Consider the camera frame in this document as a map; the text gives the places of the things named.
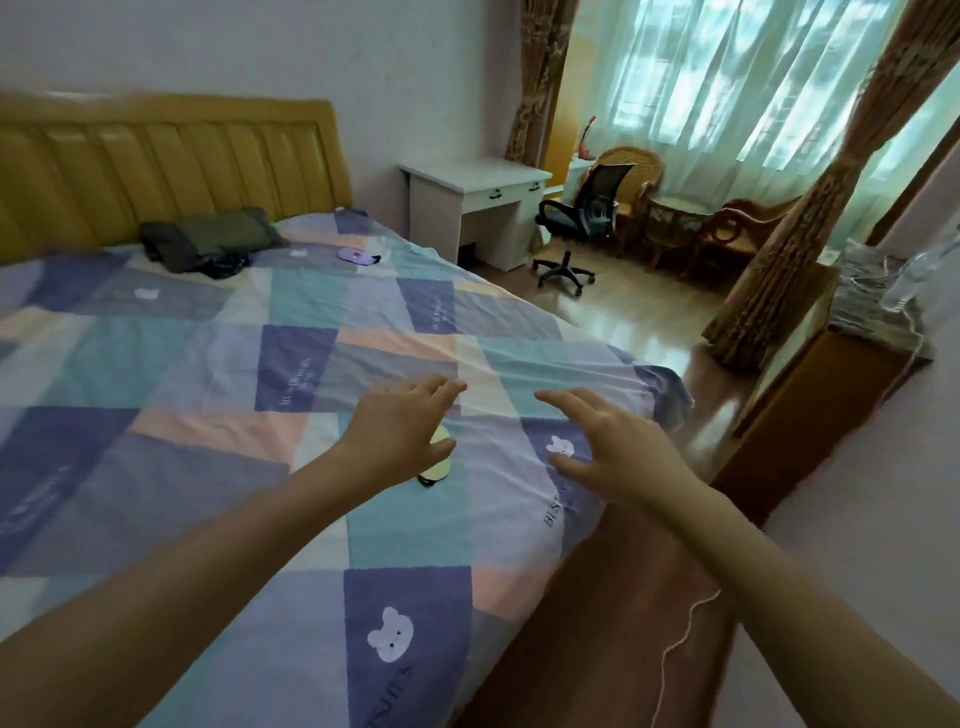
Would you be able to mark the person's left forearm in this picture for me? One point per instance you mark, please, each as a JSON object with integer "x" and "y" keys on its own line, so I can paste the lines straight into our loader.
{"x": 165, "y": 600}

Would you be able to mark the yellow-green sleep mask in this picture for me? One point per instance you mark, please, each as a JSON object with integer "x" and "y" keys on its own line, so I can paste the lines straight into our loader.
{"x": 441, "y": 469}

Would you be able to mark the person's right hand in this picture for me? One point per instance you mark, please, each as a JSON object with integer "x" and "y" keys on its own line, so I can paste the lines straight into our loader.
{"x": 637, "y": 465}

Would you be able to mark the black office chair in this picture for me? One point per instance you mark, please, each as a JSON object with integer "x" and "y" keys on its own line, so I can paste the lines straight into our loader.
{"x": 600, "y": 195}

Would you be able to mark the red desk lamp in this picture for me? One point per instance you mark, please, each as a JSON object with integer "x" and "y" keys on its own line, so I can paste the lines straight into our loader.
{"x": 587, "y": 135}

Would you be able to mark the navy patterned cloth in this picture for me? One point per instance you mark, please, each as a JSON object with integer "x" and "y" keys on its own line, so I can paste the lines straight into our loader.
{"x": 225, "y": 266}

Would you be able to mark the white desk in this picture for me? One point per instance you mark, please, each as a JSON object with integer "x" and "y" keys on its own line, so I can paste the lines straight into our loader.
{"x": 465, "y": 184}

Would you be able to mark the brown patterned curtain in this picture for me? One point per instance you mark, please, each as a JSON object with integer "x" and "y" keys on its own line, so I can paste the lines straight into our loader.
{"x": 825, "y": 187}
{"x": 536, "y": 75}

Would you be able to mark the wicker chair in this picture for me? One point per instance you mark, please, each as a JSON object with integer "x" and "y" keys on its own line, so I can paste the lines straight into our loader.
{"x": 646, "y": 169}

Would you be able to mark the round wicker side table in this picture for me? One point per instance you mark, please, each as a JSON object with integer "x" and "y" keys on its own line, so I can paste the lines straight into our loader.
{"x": 675, "y": 210}

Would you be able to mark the grey green pillow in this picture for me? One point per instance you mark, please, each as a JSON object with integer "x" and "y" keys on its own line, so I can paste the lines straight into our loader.
{"x": 232, "y": 231}

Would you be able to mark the white sheer curtain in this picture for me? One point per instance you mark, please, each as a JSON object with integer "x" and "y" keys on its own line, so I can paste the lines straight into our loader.
{"x": 712, "y": 75}

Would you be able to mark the person's right forearm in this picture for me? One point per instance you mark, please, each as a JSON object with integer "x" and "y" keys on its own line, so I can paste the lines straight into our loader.
{"x": 810, "y": 615}

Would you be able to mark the yellow wooden headboard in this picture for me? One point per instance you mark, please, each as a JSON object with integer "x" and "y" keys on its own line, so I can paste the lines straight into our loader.
{"x": 150, "y": 165}

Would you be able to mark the person's left hand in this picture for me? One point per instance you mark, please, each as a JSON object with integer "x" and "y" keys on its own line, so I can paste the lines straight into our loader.
{"x": 394, "y": 435}

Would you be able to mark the clear plastic bottle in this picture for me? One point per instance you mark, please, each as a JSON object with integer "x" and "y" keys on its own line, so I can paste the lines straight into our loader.
{"x": 907, "y": 277}

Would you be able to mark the brown wooden cabinet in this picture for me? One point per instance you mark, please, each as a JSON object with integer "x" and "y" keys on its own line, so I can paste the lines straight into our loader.
{"x": 817, "y": 405}

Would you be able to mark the purple sleep mask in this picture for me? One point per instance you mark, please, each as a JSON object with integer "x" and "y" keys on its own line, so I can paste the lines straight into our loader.
{"x": 356, "y": 256}

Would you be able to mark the stack of papers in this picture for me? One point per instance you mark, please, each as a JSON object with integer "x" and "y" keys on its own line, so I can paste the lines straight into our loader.
{"x": 862, "y": 300}

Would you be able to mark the pastel patchwork bed sheet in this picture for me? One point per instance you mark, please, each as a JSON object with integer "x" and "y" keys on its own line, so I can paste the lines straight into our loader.
{"x": 225, "y": 375}

